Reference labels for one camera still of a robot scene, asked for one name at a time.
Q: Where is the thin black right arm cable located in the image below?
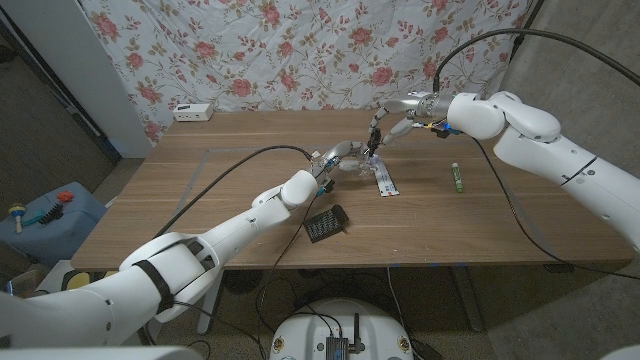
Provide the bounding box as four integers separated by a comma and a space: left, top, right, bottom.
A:
472, 137, 640, 281

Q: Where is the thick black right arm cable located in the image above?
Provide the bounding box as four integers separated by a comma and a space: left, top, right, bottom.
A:
432, 28, 640, 94

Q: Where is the blue storage box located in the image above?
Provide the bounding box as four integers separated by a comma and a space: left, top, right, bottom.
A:
0, 181, 108, 269

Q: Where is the black antenna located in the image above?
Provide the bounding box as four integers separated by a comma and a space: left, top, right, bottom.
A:
352, 313, 366, 354

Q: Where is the white power strip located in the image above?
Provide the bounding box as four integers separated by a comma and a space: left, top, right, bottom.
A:
172, 103, 215, 123

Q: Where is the teal handled black brush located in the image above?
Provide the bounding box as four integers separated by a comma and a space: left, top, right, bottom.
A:
21, 203, 65, 227

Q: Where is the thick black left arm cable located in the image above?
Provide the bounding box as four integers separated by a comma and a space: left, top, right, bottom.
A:
152, 144, 315, 239

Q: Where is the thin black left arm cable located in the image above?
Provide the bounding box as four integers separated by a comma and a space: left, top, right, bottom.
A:
254, 192, 324, 360

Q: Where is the black pole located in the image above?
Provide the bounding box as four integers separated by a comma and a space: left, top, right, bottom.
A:
508, 0, 546, 64

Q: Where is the white toothpaste tube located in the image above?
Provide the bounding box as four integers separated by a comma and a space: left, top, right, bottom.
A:
372, 155, 401, 198

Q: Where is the floral backdrop cloth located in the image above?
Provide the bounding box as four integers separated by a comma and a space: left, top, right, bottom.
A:
79, 0, 531, 144

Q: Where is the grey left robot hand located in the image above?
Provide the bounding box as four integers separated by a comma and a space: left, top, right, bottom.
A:
311, 139, 377, 196

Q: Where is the yellow blue rattle toy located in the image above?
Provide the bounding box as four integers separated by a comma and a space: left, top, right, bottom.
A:
7, 202, 27, 235

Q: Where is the grey computer module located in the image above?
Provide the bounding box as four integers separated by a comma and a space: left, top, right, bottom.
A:
325, 335, 350, 360

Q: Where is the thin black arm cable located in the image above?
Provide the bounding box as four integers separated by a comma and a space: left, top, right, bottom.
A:
472, 137, 640, 281
254, 192, 324, 360

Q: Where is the clear spray bottle black pump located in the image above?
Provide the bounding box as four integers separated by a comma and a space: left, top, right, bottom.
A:
349, 127, 383, 179

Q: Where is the grey table leg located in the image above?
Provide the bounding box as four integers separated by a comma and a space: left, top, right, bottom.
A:
449, 266, 485, 334

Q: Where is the black round fan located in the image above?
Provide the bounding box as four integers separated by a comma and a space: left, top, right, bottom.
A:
223, 269, 265, 295

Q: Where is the yellow black object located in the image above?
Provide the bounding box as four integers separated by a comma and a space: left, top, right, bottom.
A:
62, 271, 119, 292

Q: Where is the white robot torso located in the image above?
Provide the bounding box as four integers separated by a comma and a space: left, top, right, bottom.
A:
269, 298, 415, 360

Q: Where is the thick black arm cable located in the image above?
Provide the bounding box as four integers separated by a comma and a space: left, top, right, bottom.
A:
432, 28, 640, 94
152, 144, 315, 239

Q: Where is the white table leg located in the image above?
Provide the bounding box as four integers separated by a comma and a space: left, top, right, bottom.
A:
196, 269, 225, 335

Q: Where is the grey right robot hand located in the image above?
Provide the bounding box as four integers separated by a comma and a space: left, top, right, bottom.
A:
368, 91, 455, 146

